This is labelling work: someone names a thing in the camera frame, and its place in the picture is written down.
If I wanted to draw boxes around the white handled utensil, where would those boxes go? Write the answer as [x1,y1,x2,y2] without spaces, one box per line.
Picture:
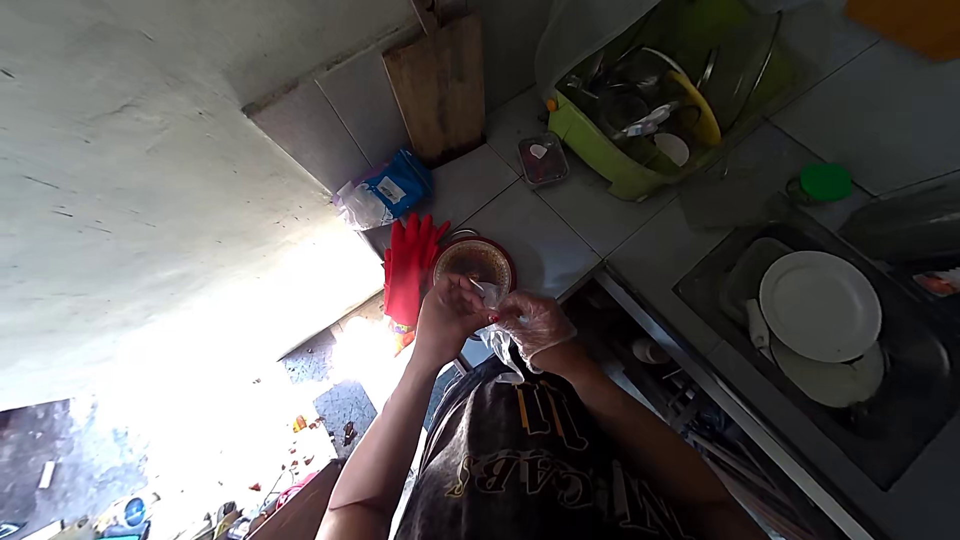
[746,298,774,361]

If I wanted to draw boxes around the metal kitchen sink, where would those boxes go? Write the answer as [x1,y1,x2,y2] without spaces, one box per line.
[672,206,960,493]

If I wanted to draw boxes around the round bowl with patterned rim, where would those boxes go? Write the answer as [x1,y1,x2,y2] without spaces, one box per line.
[432,229,517,300]

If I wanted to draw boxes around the open under-counter shelf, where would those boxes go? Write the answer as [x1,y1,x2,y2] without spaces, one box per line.
[562,268,864,540]

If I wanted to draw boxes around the wooden cutting board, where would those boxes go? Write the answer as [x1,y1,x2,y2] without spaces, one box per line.
[382,0,487,168]

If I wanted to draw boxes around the green plastic dish basin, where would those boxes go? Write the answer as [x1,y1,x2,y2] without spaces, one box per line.
[547,0,796,203]

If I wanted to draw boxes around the small clear plastic container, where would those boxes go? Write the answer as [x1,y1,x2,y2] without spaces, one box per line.
[517,132,570,189]

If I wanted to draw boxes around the person's right forearm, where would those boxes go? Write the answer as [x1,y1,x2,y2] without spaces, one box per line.
[531,341,770,540]

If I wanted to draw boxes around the yellow plastic bowl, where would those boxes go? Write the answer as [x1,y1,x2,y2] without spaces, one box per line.
[666,70,723,148]

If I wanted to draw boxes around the jar with green lid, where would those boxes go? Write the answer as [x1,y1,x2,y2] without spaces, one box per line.
[786,162,854,206]

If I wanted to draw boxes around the person's left forearm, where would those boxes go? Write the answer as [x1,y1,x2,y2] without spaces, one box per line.
[315,360,442,540]

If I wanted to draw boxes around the person's body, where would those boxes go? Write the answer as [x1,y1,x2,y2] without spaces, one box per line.
[394,354,695,540]

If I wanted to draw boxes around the clear rectangular plastic tub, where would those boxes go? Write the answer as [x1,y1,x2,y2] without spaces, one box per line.
[719,237,793,327]

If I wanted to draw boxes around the blue packet with white label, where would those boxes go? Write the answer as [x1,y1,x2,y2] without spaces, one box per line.
[363,148,435,219]

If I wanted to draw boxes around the thin clear plastic bag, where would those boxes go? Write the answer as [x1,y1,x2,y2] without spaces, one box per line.
[475,282,528,386]

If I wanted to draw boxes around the crumpled clear plastic packet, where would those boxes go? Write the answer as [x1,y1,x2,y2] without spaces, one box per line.
[333,177,396,232]

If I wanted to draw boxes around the person's left hand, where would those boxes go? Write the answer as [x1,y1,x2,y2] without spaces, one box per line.
[411,273,498,374]

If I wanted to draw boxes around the red rubber gloves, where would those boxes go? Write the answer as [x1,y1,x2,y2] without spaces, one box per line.
[383,213,451,328]

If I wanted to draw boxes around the person's right hand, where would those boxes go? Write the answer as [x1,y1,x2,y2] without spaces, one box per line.
[491,291,579,374]

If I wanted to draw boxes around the round white plate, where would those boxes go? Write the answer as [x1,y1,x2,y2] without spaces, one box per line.
[759,250,883,364]

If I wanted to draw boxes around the cream round plate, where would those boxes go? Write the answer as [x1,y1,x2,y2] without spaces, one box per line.
[770,337,887,409]

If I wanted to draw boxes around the orange cloth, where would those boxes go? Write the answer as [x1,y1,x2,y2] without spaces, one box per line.
[845,0,960,63]

